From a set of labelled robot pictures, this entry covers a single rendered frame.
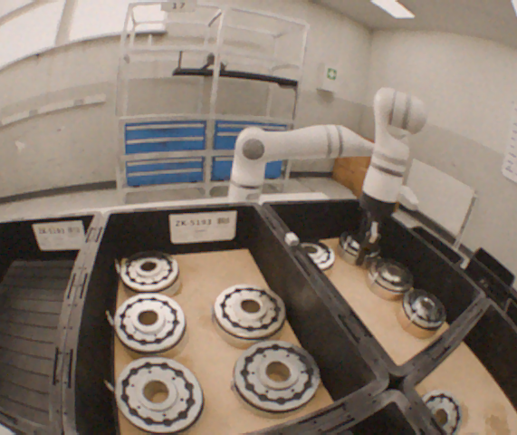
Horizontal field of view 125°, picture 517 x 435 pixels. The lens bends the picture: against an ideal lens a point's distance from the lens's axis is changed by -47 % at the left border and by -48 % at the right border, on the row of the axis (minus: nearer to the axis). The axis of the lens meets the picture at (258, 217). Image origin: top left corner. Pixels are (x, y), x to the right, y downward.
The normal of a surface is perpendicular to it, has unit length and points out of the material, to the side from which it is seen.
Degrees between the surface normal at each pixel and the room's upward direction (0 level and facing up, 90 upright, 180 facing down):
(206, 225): 90
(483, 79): 90
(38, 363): 0
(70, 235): 90
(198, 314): 0
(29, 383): 0
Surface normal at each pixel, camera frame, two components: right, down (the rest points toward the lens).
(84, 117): 0.39, 0.47
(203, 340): 0.11, -0.88
